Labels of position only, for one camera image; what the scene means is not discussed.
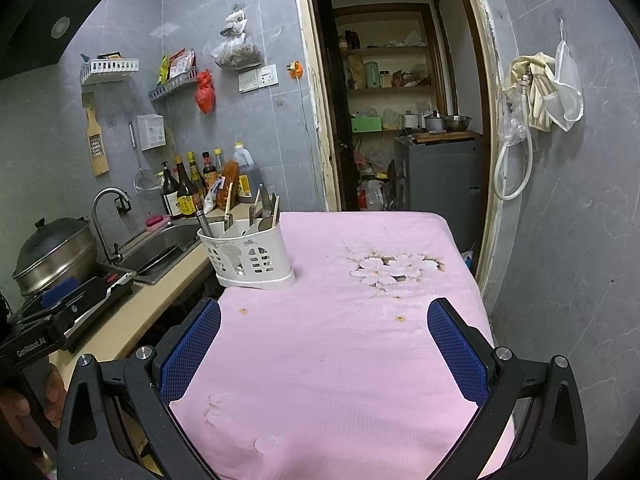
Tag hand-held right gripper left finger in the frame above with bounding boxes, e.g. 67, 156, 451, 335
56, 297, 223, 480

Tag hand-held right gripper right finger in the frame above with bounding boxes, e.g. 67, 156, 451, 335
426, 297, 583, 480

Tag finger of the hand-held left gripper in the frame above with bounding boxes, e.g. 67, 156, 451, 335
47, 283, 112, 342
20, 276, 81, 318

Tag white plastic utensil holder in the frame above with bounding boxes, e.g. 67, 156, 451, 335
196, 217, 297, 291

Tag person's left hand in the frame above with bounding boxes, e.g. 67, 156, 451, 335
0, 364, 67, 431

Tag large steel pot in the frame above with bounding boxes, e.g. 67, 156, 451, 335
12, 216, 98, 297

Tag black induction cooker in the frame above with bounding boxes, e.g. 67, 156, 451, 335
20, 270, 137, 353

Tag beige kitchen counter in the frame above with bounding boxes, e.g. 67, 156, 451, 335
47, 210, 226, 376

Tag steel curved faucet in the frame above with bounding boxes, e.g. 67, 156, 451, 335
91, 187, 132, 265

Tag steel kitchen sink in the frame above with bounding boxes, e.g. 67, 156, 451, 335
112, 220, 221, 286

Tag pink floral tablecloth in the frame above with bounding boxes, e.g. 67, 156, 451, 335
169, 211, 516, 480

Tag metal mesh strainer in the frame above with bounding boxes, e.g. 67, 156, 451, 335
129, 121, 157, 193

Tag yellow label sauce bottle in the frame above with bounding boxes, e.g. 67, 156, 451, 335
175, 156, 197, 217

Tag wooden grater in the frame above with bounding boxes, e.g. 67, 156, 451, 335
82, 105, 109, 177

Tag white blue packet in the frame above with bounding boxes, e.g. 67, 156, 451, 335
204, 177, 223, 213

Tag grey cabinet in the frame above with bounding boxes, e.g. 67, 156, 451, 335
394, 136, 485, 256

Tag orange brown seasoning packet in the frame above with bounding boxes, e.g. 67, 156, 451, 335
216, 160, 240, 211

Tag slim dark sauce bottle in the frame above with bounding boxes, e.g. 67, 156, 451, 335
187, 151, 206, 201

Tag black cap sauce bottle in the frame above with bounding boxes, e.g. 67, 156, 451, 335
201, 151, 218, 196

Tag clear plastic jug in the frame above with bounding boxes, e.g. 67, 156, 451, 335
359, 179, 386, 212

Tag large cooking oil jug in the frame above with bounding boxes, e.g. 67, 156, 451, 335
233, 141, 262, 204

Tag wooden cutting board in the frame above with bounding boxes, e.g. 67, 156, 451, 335
415, 130, 481, 142

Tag clear plastic bag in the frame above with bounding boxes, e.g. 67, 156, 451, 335
499, 105, 526, 148

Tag red plastic bag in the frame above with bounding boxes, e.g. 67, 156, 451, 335
196, 68, 217, 114

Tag red white snack packet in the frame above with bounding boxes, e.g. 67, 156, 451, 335
169, 49, 197, 80

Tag black range hood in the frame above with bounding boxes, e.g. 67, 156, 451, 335
0, 0, 116, 81

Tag dark wooden door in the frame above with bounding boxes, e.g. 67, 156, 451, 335
315, 0, 361, 211

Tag cream rubber gloves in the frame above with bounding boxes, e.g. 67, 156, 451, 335
502, 51, 558, 132

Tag white mesh bag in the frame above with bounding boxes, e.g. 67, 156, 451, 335
545, 40, 585, 132

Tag clear bag dried goods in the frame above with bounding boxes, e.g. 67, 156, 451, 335
211, 32, 262, 69

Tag wooden shelf unit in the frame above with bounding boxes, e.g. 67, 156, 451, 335
335, 5, 441, 133

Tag white knotted plastic bag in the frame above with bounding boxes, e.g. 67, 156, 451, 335
222, 7, 249, 38

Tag white hose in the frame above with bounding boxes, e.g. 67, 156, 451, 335
494, 120, 533, 202

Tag white wall box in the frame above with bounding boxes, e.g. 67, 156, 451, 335
136, 113, 166, 152

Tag white plastic wall basket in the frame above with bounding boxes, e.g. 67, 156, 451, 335
80, 57, 140, 86

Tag grey wall rack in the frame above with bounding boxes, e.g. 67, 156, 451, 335
149, 67, 197, 102

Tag worn door frame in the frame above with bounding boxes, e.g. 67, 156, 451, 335
291, 0, 518, 286

